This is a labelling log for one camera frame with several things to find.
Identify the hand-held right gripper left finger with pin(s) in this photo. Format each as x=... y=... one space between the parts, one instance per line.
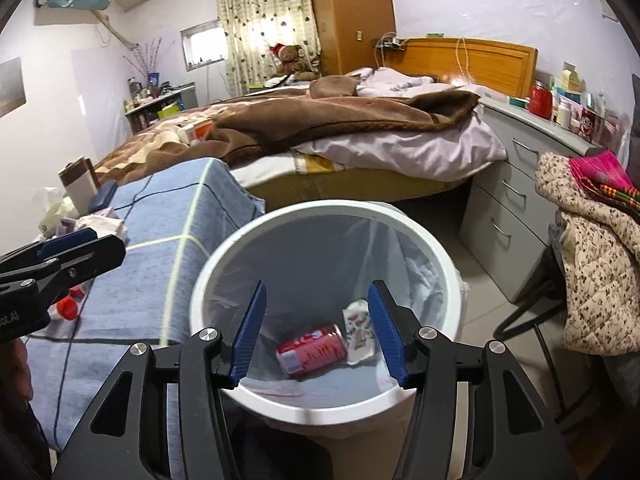
x=247 y=332

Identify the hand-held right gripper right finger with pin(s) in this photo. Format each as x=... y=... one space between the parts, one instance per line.
x=387 y=330

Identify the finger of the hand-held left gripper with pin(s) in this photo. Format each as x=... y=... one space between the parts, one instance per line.
x=65 y=242
x=95 y=257

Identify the white round waste bin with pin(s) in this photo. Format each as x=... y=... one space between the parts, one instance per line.
x=320 y=207

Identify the white printed wrapper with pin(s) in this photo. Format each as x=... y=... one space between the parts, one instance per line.
x=360 y=340

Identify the green white tissue pack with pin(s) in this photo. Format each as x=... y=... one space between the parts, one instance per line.
x=52 y=215

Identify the red bottle cap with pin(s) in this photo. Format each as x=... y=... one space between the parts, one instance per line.
x=67 y=310

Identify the brown white insulated cup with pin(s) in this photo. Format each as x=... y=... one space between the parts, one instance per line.
x=80 y=190

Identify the blue glasses case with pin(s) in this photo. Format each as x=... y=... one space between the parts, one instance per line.
x=102 y=197

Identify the red drink can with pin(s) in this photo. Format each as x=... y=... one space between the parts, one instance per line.
x=312 y=350

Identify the blue checked cloth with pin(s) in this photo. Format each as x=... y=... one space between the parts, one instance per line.
x=150 y=210

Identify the clear plastic bin liner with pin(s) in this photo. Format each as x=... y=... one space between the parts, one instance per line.
x=300 y=260

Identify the brown cream patterned blanket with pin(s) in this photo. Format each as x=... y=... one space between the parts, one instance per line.
x=145 y=147

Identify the black metal chair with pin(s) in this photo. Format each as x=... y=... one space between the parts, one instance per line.
x=520 y=315

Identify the yellow bed mattress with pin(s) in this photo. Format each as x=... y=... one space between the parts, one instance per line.
x=360 y=185

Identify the orange white box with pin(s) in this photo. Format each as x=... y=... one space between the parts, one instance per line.
x=197 y=131

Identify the green box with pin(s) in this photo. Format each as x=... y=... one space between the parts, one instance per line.
x=169 y=111

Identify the white yellow bed sheet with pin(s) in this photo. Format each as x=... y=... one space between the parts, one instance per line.
x=270 y=167

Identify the grey drawer cabinet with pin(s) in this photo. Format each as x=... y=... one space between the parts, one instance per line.
x=500 y=200

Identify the cluttered grey desk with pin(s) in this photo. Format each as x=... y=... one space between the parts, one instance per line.
x=165 y=97

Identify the pale pink duvet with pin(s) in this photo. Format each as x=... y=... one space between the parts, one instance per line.
x=410 y=152

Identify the vase with purple branches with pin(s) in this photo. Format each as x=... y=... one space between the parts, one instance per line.
x=152 y=77

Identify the wrapped air conditioner pipe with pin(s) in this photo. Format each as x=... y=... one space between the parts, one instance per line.
x=117 y=35

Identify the brown fleece blanket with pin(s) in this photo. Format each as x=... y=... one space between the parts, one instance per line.
x=350 y=115

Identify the floral padded jacket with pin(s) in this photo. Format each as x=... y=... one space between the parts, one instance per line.
x=600 y=270

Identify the small window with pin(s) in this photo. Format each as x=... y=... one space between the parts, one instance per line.
x=202 y=45

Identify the pink striped cloth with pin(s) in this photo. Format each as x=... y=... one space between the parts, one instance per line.
x=600 y=175

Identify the teal flat box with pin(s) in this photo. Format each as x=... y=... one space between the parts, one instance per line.
x=519 y=101

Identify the brown teddy bear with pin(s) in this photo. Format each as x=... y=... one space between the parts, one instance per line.
x=292 y=60

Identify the red jar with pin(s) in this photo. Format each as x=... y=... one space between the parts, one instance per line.
x=540 y=100

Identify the white pill bottle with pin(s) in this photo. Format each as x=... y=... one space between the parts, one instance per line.
x=564 y=115

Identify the wooden bed headboard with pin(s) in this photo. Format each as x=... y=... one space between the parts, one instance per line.
x=490 y=62

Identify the power strip with plugs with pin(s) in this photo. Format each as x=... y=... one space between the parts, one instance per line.
x=390 y=41

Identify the red white cartoon box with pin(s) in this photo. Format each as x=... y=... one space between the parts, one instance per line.
x=591 y=125

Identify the heart patterned curtain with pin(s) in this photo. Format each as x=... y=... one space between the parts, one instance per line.
x=260 y=20

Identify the pale yellow box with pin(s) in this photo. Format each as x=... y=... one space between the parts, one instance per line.
x=572 y=79

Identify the wooden wardrobe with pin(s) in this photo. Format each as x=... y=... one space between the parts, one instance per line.
x=350 y=10

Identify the silver wall sheet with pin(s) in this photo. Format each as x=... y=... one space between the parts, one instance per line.
x=11 y=87

